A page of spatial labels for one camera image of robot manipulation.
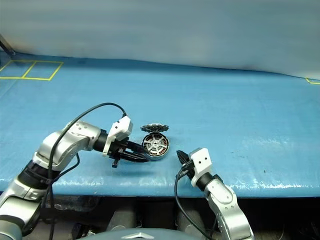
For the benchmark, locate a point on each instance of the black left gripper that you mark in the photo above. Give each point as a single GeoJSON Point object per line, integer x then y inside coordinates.
{"type": "Point", "coordinates": [117, 148]}

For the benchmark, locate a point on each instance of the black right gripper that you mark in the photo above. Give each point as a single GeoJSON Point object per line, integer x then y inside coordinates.
{"type": "Point", "coordinates": [188, 168]}

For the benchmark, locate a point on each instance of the silver copper-wound motor stator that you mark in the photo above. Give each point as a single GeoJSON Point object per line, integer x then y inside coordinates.
{"type": "Point", "coordinates": [160, 157]}

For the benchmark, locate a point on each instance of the grey toothed rotor disc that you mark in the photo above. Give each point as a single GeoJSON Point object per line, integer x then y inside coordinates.
{"type": "Point", "coordinates": [155, 128]}

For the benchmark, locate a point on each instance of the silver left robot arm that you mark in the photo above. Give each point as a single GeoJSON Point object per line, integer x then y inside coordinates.
{"type": "Point", "coordinates": [67, 142]}

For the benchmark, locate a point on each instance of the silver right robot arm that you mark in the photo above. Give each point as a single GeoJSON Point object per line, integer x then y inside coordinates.
{"type": "Point", "coordinates": [225, 202]}

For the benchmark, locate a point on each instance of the blue table cover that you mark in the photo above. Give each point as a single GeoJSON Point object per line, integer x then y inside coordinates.
{"type": "Point", "coordinates": [225, 112]}

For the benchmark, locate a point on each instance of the grey rounded shape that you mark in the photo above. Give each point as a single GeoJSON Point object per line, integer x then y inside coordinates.
{"type": "Point", "coordinates": [186, 221]}
{"type": "Point", "coordinates": [122, 220]}

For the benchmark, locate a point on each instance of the grey robot torso with logo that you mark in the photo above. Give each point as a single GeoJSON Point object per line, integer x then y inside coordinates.
{"type": "Point", "coordinates": [140, 236]}

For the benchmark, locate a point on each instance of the yellow tape double square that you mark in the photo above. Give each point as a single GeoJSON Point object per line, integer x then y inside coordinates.
{"type": "Point", "coordinates": [37, 78]}

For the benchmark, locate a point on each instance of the yellow tape corner marking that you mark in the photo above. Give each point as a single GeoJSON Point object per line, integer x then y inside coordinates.
{"type": "Point", "coordinates": [312, 81]}

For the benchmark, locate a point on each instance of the dark metal bar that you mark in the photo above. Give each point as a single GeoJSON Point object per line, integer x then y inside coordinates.
{"type": "Point", "coordinates": [6, 46]}

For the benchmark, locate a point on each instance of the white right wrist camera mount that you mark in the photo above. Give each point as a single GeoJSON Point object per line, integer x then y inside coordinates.
{"type": "Point", "coordinates": [202, 162]}

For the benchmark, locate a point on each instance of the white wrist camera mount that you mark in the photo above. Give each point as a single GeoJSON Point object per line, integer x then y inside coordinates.
{"type": "Point", "coordinates": [121, 127]}
{"type": "Point", "coordinates": [202, 162]}

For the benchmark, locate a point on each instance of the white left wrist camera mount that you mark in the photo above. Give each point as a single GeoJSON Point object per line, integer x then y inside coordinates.
{"type": "Point", "coordinates": [121, 127]}

